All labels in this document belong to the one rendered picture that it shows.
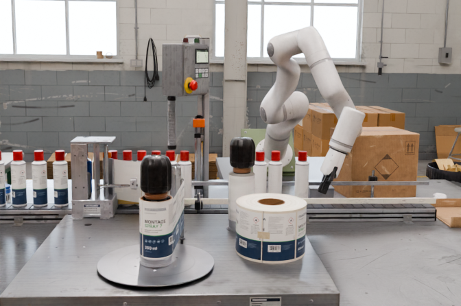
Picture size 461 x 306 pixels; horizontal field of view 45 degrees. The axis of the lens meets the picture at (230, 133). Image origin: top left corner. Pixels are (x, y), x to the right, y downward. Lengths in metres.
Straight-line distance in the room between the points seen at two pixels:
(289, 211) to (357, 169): 0.87
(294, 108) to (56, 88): 5.34
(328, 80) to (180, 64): 0.55
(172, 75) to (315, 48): 0.54
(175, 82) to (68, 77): 5.56
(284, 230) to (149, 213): 0.37
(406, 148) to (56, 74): 5.77
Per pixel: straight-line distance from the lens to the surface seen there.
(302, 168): 2.09
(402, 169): 2.45
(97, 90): 7.51
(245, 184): 1.77
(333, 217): 2.14
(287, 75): 2.40
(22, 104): 7.71
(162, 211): 1.46
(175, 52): 2.04
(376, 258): 1.81
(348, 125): 2.09
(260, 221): 1.53
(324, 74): 2.12
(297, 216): 1.56
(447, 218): 2.30
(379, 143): 2.38
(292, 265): 1.56
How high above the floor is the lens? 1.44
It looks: 8 degrees down
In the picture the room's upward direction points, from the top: 1 degrees clockwise
